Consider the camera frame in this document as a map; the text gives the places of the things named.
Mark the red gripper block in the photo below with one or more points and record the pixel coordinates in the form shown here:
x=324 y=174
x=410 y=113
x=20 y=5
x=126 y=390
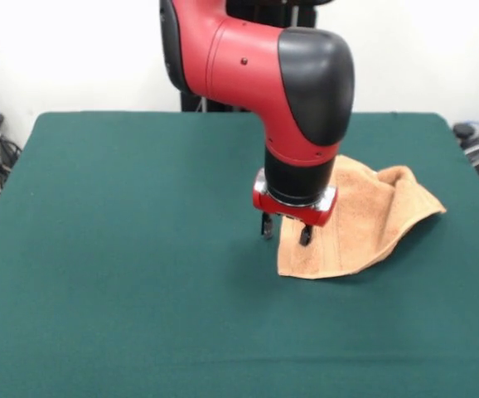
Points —
x=289 y=212

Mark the tan terry towel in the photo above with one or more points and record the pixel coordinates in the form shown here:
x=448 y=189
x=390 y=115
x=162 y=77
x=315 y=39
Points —
x=359 y=215

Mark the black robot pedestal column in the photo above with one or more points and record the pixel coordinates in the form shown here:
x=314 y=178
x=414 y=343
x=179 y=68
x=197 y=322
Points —
x=301 y=14

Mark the dark green table cloth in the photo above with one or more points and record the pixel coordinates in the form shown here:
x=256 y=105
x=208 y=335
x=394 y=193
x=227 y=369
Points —
x=98 y=248

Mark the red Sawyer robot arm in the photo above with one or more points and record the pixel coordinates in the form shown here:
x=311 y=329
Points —
x=264 y=74

